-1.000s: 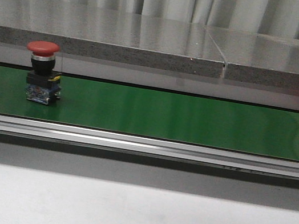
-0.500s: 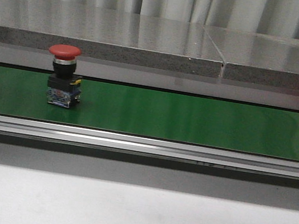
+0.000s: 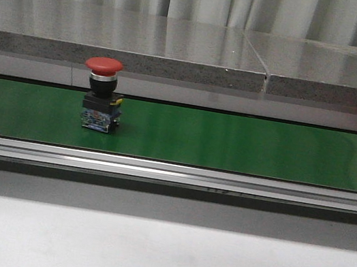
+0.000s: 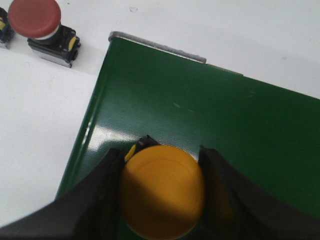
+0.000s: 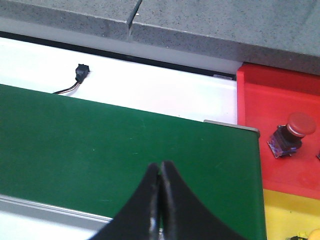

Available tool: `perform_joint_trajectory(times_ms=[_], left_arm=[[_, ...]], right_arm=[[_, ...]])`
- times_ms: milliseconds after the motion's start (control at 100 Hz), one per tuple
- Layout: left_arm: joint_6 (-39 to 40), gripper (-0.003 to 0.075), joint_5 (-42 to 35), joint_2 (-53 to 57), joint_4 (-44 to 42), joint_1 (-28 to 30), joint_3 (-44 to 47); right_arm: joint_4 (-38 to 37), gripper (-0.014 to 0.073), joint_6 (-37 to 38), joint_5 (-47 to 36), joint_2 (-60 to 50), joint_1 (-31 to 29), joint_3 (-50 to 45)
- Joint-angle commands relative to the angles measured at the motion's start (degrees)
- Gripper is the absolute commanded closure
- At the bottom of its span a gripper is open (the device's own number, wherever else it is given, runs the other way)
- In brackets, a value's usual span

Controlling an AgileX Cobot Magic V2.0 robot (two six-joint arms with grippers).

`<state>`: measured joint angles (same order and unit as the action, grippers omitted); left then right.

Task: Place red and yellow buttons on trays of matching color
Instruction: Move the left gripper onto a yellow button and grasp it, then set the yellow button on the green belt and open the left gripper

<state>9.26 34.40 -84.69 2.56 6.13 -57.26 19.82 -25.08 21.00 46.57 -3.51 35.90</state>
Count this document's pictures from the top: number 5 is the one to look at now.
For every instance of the grey stone slab right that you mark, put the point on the grey stone slab right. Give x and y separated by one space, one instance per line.
277 33

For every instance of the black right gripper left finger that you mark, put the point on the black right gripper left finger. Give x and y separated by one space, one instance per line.
139 218

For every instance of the aluminium conveyor side rail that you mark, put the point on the aluminium conveyor side rail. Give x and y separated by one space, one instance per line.
52 213

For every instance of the grey stone slab left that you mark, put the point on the grey stone slab left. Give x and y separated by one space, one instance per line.
101 18

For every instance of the yellow plastic bin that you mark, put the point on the yellow plastic bin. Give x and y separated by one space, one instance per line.
286 215

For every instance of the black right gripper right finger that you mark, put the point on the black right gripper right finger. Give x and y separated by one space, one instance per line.
184 216

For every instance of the grey stone slab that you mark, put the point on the grey stone slab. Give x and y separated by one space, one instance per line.
277 33
101 18

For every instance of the black connector with cable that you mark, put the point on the black connector with cable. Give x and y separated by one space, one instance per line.
81 72

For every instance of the green conveyor belt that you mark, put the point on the green conveyor belt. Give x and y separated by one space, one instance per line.
90 157

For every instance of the red plastic bin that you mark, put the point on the red plastic bin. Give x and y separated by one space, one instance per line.
266 96

